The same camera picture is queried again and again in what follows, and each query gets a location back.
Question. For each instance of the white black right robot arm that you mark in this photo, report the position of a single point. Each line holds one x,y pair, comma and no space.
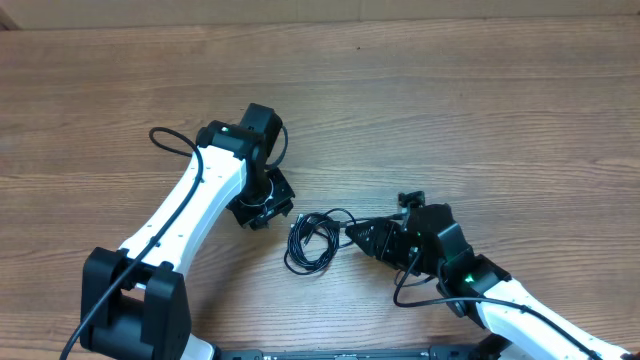
426,239

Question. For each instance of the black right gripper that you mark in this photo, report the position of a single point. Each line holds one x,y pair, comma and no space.
380,242

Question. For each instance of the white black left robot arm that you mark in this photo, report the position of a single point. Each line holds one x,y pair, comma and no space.
134,302

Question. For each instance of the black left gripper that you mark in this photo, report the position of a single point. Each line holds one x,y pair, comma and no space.
258,218

